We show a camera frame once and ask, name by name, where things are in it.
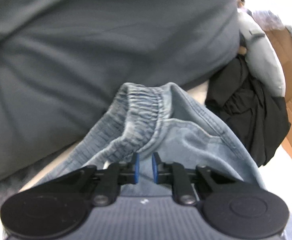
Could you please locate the bear print cream bedsheet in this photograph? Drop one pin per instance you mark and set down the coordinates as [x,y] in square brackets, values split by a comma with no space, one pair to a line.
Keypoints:
[285,180]

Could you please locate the dark grey pillow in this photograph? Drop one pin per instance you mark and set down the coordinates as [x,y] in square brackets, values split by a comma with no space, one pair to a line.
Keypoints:
[86,55]

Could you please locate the grey fuzzy blanket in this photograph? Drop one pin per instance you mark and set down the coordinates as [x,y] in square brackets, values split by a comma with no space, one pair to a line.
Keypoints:
[8,180]

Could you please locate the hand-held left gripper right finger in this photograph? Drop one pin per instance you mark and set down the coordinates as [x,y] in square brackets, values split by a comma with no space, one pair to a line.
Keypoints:
[155,167]

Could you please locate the blue jeans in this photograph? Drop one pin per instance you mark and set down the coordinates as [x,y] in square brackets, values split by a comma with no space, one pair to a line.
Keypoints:
[186,140]

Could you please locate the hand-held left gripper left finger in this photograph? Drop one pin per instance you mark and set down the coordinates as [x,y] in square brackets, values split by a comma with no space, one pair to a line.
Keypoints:
[135,166]

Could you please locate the black clothes pile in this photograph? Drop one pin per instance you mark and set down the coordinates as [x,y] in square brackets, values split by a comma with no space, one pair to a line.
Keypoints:
[250,120]

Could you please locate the grey neck pillow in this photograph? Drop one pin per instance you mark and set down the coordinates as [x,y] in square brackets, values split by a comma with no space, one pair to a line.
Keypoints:
[260,55]

